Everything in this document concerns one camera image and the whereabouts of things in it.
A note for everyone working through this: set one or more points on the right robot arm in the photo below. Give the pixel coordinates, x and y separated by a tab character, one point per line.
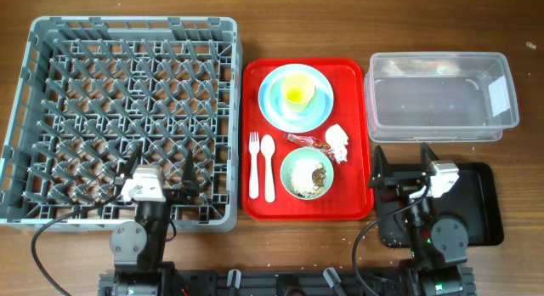
438	243

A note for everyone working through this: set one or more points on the red candy wrapper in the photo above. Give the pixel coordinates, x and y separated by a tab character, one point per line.
310	142

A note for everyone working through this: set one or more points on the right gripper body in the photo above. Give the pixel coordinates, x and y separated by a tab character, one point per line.
400	187

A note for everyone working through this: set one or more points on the red plastic tray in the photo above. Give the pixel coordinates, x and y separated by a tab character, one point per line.
348	198

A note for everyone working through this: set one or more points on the white plastic fork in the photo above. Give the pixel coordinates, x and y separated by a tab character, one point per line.
254	148

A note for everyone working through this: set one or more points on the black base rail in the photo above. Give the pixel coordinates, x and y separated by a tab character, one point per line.
383	281

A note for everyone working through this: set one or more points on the light blue plate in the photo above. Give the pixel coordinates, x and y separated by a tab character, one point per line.
306	124

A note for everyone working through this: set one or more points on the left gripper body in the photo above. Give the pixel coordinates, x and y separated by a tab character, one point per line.
179	196

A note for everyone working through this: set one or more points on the green bowl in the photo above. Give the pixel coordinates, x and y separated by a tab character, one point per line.
305	152

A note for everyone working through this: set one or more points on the grey dishwasher rack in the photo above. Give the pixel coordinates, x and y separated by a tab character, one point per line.
93	90

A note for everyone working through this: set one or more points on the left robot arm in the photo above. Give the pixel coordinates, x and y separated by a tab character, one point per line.
138	245

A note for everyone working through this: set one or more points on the black waste tray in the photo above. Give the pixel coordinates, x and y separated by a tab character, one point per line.
473	199

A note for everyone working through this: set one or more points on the clear plastic bin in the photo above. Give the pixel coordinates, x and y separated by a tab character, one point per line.
439	97

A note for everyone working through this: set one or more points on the white plastic spoon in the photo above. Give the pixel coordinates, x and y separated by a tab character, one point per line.
268	149

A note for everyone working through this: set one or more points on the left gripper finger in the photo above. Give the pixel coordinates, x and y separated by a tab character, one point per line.
132	162
189	179

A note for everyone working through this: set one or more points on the rice and food scraps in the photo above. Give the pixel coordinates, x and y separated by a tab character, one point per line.
307	178

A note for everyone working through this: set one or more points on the yellow plastic cup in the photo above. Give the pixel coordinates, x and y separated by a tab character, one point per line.
297	90

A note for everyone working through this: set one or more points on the light blue bowl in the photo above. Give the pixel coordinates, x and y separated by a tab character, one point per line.
279	107

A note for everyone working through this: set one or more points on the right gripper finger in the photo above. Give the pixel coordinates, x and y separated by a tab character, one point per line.
427	155
379	163

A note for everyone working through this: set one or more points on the crumpled white tissue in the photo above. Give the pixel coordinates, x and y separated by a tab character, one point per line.
338	140

